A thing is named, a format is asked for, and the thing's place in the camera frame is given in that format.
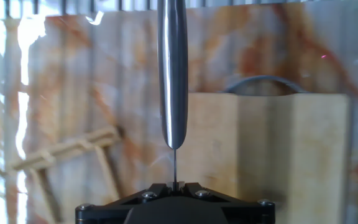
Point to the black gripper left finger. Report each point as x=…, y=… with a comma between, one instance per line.
x=163, y=187

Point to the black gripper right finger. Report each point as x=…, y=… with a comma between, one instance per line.
x=186, y=187

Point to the steel kitchen cleaver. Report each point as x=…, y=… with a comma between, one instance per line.
x=172, y=77

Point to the wooden cutting board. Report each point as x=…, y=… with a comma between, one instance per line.
x=259, y=140

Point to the wooden peg rack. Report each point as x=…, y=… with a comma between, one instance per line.
x=73, y=144

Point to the orange marble pattern mat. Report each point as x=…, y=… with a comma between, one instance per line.
x=89, y=77

